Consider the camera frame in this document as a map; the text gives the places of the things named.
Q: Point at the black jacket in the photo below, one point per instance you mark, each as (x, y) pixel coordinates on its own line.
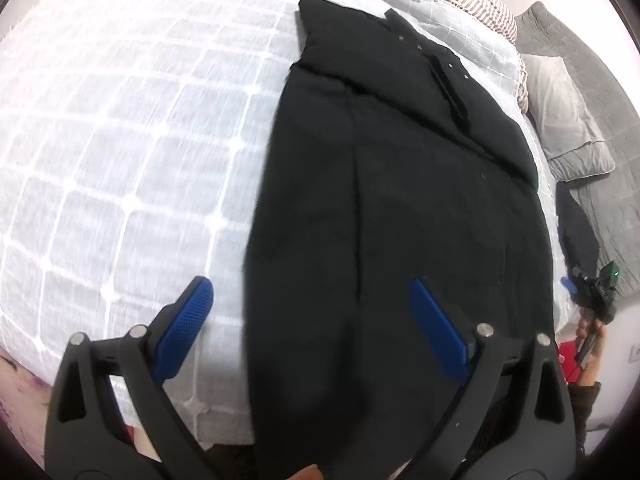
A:
(400, 210)

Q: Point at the dark cloth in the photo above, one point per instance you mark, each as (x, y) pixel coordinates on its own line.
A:
(577, 235)

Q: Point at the grey quilted bedspread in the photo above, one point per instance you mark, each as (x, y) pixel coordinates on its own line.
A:
(600, 85)

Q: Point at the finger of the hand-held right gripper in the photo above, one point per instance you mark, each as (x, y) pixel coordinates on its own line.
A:
(568, 285)

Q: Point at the white grid-pattern blanket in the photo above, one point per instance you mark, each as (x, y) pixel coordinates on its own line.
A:
(125, 135)

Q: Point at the white wall socket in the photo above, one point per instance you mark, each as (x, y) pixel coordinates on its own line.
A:
(636, 351)

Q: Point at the pink floral bed sheet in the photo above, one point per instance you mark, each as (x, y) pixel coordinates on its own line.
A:
(25, 395)

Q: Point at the person's right hand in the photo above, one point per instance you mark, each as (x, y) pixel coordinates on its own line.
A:
(595, 355)

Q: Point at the red object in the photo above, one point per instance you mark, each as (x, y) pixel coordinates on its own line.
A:
(570, 360)

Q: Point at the grey pillow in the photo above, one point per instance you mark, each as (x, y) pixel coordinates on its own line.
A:
(560, 110)

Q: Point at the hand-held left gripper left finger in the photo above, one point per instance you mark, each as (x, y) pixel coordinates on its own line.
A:
(185, 317)

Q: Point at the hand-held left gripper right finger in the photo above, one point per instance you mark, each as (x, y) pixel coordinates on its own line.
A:
(437, 325)

